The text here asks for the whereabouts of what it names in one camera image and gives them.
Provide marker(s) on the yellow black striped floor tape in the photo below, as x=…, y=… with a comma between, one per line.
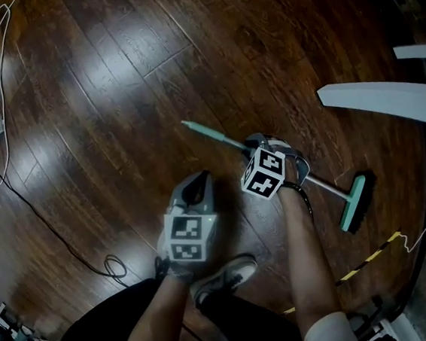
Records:
x=362, y=262

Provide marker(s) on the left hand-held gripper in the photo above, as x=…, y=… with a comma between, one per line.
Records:
x=189, y=236

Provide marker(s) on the white square table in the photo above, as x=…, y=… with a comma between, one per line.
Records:
x=387, y=100

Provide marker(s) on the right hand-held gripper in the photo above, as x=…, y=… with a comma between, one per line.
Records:
x=264, y=172

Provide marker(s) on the person's left hand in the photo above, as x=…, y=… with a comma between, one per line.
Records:
x=180, y=273

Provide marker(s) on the person's grey white shoe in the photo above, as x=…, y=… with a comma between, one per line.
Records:
x=224, y=276

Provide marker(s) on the teal broom with black bristles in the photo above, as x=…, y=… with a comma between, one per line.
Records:
x=352, y=200

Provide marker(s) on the person's left forearm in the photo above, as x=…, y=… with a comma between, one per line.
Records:
x=153, y=323

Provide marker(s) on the person's right forearm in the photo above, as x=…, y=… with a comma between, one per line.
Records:
x=307, y=262

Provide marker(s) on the person's beige shirt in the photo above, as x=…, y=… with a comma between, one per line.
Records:
x=328, y=335

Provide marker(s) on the person's right hand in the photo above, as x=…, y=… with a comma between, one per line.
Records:
x=292, y=170

